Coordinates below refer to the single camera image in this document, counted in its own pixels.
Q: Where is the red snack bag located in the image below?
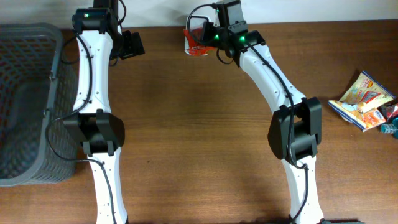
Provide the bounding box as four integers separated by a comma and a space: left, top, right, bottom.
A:
183, 29, 216, 56

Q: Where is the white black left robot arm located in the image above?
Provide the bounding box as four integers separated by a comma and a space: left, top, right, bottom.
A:
61, 0, 145, 224

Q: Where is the black red snack packet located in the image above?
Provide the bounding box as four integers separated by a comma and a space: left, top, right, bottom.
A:
381, 103, 397, 122

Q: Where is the yellow wet wipes pack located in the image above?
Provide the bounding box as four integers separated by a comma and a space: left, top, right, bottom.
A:
328, 71, 396, 132

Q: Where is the grey plastic mesh basket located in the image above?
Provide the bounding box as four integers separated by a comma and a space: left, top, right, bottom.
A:
1, 23, 78, 187

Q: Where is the teal mouthwash bottle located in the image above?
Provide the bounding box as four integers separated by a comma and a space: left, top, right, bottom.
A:
381, 118, 398, 139

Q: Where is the orange tissue pack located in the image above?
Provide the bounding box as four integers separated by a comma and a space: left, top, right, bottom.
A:
361, 108, 386, 132

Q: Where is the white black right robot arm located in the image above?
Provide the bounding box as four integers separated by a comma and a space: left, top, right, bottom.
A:
196, 1, 325, 223

